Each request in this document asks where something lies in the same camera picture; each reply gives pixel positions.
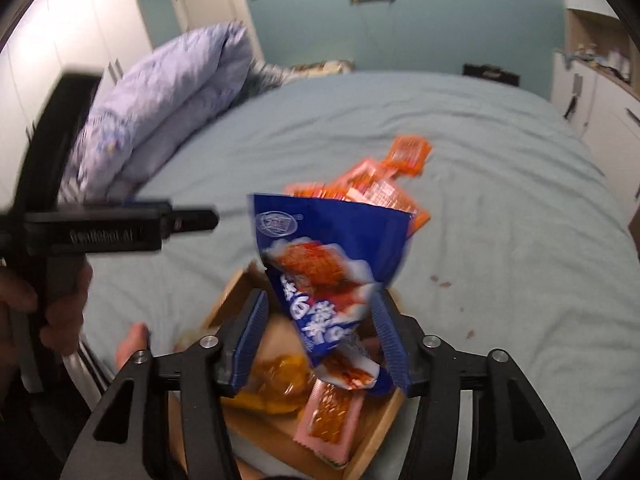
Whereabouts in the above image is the black hanging strap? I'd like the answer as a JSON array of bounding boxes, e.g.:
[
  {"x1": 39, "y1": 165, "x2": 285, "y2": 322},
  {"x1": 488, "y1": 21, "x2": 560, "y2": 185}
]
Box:
[{"x1": 565, "y1": 74, "x2": 583, "y2": 121}]

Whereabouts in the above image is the yellow snack packet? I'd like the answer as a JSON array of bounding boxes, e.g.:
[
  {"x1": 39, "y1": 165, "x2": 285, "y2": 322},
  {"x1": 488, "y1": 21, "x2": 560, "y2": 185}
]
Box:
[{"x1": 220, "y1": 352, "x2": 313, "y2": 416}]

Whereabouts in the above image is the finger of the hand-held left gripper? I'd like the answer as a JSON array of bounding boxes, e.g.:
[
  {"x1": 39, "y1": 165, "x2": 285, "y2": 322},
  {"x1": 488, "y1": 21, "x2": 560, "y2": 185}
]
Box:
[{"x1": 160, "y1": 206, "x2": 220, "y2": 235}]

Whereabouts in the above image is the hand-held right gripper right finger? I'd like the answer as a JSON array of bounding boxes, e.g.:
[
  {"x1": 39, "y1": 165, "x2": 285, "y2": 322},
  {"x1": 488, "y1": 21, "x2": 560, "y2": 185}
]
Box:
[{"x1": 370, "y1": 290, "x2": 583, "y2": 480}]

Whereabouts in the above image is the white cabinet with drawers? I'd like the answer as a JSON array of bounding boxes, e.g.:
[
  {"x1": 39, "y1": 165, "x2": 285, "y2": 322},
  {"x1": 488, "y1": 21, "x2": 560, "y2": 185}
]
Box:
[{"x1": 550, "y1": 0, "x2": 640, "y2": 221}]

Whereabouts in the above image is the torn cardboard box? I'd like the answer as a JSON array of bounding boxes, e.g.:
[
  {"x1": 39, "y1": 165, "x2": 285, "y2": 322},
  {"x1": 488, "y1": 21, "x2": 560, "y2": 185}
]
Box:
[{"x1": 167, "y1": 260, "x2": 408, "y2": 480}]

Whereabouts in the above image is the person's left hand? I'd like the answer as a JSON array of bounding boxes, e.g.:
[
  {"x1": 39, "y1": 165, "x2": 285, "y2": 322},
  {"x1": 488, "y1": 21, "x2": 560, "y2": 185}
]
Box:
[{"x1": 0, "y1": 262, "x2": 95, "y2": 361}]

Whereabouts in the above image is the bed with light blue sheet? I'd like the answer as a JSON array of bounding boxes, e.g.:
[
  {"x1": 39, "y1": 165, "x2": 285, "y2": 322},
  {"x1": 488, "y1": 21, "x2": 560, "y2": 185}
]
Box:
[{"x1": 77, "y1": 71, "x2": 638, "y2": 480}]

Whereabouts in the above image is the black chair back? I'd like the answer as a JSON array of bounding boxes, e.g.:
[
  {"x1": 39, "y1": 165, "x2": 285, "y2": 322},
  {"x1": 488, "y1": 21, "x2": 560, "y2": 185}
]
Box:
[{"x1": 462, "y1": 62, "x2": 521, "y2": 86}]

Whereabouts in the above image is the purple floral quilt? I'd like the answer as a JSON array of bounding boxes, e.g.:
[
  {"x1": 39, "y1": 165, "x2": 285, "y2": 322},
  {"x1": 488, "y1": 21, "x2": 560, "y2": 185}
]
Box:
[{"x1": 67, "y1": 21, "x2": 256, "y2": 196}]

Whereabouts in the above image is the teal patterned cloth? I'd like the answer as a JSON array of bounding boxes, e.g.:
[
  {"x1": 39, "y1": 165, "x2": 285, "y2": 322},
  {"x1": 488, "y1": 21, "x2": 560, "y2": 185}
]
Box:
[{"x1": 245, "y1": 62, "x2": 301, "y2": 93}]

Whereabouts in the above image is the blue snack packet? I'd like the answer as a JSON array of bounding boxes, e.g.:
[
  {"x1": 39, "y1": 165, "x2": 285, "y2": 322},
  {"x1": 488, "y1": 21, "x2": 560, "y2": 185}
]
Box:
[{"x1": 248, "y1": 192, "x2": 416, "y2": 396}]

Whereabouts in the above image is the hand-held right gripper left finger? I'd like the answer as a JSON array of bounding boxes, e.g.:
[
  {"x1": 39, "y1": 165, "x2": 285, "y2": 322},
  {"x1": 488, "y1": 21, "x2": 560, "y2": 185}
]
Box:
[{"x1": 60, "y1": 289, "x2": 271, "y2": 480}]

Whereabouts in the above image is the beige patterned pillow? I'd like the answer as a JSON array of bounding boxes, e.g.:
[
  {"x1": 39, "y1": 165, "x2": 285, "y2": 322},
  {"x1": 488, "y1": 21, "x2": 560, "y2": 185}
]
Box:
[{"x1": 292, "y1": 59, "x2": 356, "y2": 77}]

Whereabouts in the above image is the person's foot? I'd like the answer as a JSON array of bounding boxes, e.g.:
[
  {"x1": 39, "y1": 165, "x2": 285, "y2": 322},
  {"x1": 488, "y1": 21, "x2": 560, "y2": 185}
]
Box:
[{"x1": 116, "y1": 323, "x2": 151, "y2": 368}]

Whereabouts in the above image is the white wardrobe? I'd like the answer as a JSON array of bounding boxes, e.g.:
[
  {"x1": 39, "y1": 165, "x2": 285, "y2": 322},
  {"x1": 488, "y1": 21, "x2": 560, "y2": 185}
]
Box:
[{"x1": 0, "y1": 0, "x2": 153, "y2": 211}]

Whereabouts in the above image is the dark striped cloth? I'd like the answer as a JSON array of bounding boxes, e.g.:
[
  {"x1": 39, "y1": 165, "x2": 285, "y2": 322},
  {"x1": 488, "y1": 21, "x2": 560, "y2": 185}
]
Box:
[{"x1": 65, "y1": 337, "x2": 118, "y2": 411}]

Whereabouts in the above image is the pink snack packet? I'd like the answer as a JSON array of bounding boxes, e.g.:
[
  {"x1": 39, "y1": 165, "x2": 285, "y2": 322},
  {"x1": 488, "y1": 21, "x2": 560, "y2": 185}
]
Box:
[{"x1": 295, "y1": 377, "x2": 366, "y2": 468}]

